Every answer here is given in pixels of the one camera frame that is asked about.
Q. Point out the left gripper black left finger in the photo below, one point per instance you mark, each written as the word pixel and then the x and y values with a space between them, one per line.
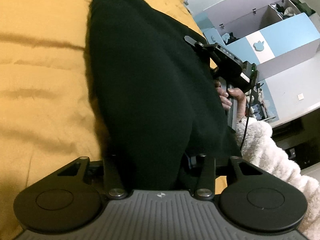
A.
pixel 106 176

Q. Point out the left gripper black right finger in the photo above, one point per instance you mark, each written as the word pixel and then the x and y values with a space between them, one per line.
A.
pixel 211 174

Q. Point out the black garment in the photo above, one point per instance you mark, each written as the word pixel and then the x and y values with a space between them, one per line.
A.
pixel 155 94

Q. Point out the white fleece sleeve forearm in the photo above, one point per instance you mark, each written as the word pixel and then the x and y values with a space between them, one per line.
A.
pixel 258 148

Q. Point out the right hand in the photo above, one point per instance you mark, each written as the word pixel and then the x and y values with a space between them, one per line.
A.
pixel 231 95

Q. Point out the blue white shelf cabinet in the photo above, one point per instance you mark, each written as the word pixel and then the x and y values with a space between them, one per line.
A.
pixel 273 34

